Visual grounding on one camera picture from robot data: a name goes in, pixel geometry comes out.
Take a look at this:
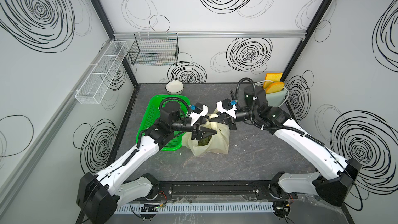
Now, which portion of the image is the yellow plastic bag with oranges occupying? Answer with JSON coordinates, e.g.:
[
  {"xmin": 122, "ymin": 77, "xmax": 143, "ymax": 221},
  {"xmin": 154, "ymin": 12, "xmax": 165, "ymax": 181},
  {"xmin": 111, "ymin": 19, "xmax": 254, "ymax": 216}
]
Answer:
[{"xmin": 181, "ymin": 112, "xmax": 230, "ymax": 157}]

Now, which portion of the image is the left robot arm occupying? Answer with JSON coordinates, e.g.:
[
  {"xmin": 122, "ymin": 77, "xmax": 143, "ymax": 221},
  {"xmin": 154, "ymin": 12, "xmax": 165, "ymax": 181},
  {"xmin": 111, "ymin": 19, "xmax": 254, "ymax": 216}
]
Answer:
[{"xmin": 76, "ymin": 96, "xmax": 217, "ymax": 224}]

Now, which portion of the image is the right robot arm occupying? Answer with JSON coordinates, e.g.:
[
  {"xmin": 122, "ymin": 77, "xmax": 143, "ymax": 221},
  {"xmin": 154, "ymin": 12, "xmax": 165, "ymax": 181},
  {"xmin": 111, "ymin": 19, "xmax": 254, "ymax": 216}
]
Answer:
[{"xmin": 216, "ymin": 77, "xmax": 361, "ymax": 206}]

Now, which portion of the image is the green plastic basket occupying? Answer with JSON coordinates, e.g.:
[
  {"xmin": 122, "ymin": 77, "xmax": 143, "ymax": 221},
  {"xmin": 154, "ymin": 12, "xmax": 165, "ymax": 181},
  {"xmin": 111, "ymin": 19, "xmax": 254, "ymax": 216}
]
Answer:
[{"xmin": 136, "ymin": 94, "xmax": 182, "ymax": 151}]

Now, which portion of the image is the white scalloped bowl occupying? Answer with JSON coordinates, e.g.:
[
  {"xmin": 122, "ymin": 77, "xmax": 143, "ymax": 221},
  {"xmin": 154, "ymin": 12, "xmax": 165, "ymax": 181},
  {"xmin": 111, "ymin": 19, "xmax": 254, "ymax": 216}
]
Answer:
[{"xmin": 165, "ymin": 80, "xmax": 184, "ymax": 95}]

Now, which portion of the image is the mint green toaster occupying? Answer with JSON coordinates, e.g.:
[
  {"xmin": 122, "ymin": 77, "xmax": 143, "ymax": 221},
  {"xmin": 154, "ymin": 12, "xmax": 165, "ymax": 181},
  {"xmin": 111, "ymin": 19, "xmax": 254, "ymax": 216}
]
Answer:
[{"xmin": 266, "ymin": 87, "xmax": 290, "ymax": 107}]

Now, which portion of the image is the toast slice front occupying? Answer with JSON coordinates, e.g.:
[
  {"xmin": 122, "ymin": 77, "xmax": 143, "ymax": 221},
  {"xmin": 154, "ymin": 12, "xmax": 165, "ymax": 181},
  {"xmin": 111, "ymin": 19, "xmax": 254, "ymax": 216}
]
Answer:
[{"xmin": 265, "ymin": 82, "xmax": 285, "ymax": 94}]

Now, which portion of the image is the toast slice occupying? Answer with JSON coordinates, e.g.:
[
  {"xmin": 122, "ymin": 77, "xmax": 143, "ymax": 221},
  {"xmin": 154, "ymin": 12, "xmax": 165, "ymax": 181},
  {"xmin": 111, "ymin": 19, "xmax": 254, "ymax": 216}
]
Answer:
[
  {"xmin": 265, "ymin": 82, "xmax": 285, "ymax": 94},
  {"xmin": 263, "ymin": 73, "xmax": 283, "ymax": 89}
]

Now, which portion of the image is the toast slice rear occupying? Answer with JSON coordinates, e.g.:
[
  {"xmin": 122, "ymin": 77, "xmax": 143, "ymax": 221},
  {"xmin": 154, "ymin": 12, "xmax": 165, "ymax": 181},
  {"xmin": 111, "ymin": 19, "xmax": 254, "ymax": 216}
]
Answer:
[{"xmin": 263, "ymin": 73, "xmax": 283, "ymax": 89}]

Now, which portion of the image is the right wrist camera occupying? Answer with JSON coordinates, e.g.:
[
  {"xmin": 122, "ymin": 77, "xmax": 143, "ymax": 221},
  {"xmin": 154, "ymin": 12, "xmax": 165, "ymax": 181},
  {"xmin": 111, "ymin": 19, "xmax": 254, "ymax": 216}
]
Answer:
[{"xmin": 216, "ymin": 99, "xmax": 237, "ymax": 119}]

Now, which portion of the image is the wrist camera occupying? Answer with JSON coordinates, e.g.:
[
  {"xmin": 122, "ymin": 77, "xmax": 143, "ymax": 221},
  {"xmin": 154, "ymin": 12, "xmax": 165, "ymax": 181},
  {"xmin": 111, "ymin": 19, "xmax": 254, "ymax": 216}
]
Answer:
[
  {"xmin": 188, "ymin": 103, "xmax": 208, "ymax": 125},
  {"xmin": 216, "ymin": 99, "xmax": 237, "ymax": 119}
]

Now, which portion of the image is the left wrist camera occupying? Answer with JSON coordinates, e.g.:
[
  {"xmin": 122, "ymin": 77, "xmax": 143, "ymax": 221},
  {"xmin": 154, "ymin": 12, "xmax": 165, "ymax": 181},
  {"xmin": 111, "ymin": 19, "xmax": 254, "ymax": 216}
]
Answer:
[{"xmin": 188, "ymin": 103, "xmax": 208, "ymax": 125}]

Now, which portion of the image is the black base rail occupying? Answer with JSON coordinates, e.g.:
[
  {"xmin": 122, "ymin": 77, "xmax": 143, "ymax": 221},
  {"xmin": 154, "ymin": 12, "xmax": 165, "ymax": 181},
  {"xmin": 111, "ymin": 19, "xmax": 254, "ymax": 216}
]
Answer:
[{"xmin": 121, "ymin": 179, "xmax": 321, "ymax": 200}]

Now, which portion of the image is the white slotted cable duct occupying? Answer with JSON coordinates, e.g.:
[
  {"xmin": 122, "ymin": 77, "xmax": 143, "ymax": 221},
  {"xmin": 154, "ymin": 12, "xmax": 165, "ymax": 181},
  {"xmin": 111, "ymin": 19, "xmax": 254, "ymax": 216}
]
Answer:
[{"xmin": 115, "ymin": 202, "xmax": 275, "ymax": 215}]

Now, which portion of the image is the black wire basket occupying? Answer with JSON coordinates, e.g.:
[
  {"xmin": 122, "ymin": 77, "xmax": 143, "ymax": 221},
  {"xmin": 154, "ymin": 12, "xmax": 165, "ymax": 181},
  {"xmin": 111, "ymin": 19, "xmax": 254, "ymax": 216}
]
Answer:
[{"xmin": 129, "ymin": 32, "xmax": 179, "ymax": 66}]

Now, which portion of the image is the white mesh wall shelf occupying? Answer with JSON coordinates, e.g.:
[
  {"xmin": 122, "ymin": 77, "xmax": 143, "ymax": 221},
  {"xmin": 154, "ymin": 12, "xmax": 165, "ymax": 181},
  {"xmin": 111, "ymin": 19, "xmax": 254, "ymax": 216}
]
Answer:
[{"xmin": 75, "ymin": 40, "xmax": 127, "ymax": 104}]

